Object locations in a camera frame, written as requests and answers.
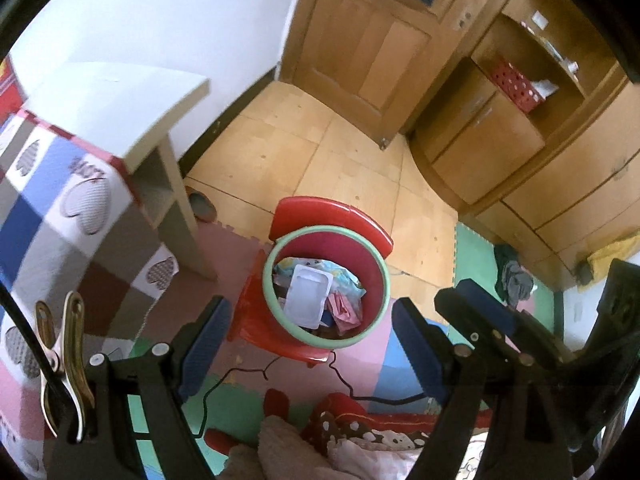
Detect pink paper packet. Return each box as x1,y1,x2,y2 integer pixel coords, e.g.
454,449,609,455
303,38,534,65
326,292,361,336

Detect light blue printed snack bag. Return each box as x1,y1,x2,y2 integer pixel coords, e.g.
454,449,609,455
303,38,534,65
271,257,368,306

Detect white plastic tray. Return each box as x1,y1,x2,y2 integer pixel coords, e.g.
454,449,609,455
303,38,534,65
283,263,333,330

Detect red plastic chair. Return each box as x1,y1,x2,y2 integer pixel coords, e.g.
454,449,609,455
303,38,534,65
228,196,394,366

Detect dark clothes pile on floor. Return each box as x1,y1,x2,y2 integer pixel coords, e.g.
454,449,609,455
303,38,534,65
494,244,535,308

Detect red polka dot slippers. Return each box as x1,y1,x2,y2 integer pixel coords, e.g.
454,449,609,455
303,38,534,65
204,386,494,461

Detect grey slipper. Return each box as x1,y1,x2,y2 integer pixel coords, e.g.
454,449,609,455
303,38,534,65
186,186,217,223

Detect red bucket with green rim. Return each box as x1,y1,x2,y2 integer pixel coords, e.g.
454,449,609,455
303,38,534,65
262,226,390,350

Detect yellow cloth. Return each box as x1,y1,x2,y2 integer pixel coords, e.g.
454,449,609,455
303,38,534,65
576,236,639,290

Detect pink fuzzy trouser leg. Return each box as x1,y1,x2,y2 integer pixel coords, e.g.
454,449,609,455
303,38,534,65
217,414,352,480

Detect metal spring clip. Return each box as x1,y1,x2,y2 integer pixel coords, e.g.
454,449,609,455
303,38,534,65
36,292,96,443

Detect plaid heart bed sheet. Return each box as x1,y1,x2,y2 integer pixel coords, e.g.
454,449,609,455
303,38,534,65
0,110,179,360

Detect wooden cabinet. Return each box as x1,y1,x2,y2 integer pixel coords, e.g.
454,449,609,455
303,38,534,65
410,0,639,290

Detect white bedside table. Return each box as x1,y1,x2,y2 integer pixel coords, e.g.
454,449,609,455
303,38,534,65
25,62,216,280

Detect red perforated basket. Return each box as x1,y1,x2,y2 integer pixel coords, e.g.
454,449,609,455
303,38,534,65
489,58,544,114

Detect wooden door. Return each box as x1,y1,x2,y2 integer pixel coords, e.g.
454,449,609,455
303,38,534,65
279,0,499,148

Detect black cable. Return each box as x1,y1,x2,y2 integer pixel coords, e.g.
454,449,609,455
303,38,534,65
0,288,66,411

